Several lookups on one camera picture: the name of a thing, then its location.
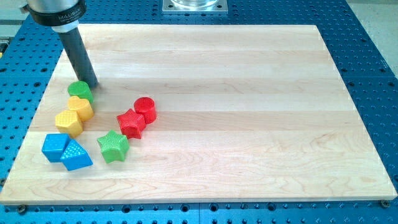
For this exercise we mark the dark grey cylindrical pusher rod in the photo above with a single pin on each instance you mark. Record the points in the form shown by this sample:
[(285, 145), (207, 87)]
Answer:
[(78, 57)]

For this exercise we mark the green cylinder block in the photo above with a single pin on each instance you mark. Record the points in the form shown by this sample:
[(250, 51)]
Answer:
[(81, 90)]

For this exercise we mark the yellow heart block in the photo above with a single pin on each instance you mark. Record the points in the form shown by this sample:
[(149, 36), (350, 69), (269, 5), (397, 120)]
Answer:
[(82, 106)]

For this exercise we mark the yellow hexagon block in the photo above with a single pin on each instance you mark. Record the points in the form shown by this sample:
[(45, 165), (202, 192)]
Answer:
[(69, 122)]

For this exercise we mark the red cylinder block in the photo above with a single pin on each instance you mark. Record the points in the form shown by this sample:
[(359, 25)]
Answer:
[(146, 107)]

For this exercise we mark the red star block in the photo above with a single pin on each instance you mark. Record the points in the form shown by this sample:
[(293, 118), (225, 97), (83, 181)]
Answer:
[(131, 124)]

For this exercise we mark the blue cube block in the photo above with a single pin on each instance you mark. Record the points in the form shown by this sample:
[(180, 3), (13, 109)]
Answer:
[(54, 145)]

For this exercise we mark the green star block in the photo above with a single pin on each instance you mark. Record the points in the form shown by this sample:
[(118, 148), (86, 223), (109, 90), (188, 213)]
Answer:
[(113, 146)]

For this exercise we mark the blue triangle block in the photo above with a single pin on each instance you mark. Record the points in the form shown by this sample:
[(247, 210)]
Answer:
[(75, 156)]

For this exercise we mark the left board clamp screw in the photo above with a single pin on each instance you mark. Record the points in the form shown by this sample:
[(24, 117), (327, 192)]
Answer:
[(21, 209)]

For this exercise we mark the board clamp screw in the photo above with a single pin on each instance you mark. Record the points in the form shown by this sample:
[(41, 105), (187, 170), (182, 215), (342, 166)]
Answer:
[(21, 209), (384, 203)]

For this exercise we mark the light wooden board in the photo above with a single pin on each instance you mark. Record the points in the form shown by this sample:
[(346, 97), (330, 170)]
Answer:
[(244, 114)]

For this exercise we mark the right board clamp screw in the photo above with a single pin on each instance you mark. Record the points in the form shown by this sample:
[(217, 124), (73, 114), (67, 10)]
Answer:
[(384, 203)]

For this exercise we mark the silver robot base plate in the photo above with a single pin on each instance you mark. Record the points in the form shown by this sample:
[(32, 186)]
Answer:
[(194, 6)]

